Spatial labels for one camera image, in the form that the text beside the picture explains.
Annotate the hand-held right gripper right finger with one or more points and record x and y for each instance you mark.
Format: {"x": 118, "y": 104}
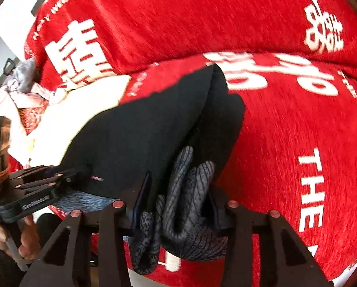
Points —
{"x": 215, "y": 213}

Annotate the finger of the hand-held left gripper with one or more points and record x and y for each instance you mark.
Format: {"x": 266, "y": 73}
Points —
{"x": 31, "y": 201}
{"x": 46, "y": 175}

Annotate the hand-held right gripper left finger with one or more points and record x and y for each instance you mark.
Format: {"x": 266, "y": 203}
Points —
{"x": 145, "y": 191}

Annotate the black pants with grey lining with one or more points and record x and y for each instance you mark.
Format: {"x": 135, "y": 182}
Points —
{"x": 154, "y": 125}

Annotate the person's left hand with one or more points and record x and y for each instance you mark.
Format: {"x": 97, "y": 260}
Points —
{"x": 28, "y": 242}

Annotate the red patterned cloth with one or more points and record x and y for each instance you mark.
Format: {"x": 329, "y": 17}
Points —
{"x": 31, "y": 116}

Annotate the white and pink cloth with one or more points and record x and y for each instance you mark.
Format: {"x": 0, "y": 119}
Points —
{"x": 13, "y": 101}

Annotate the cream cloth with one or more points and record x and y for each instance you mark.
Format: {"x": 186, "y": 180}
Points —
{"x": 85, "y": 104}

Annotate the grey cloth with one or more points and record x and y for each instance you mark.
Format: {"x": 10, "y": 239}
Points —
{"x": 27, "y": 73}

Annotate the red printed blanket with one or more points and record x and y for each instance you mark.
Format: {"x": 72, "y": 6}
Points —
{"x": 286, "y": 110}

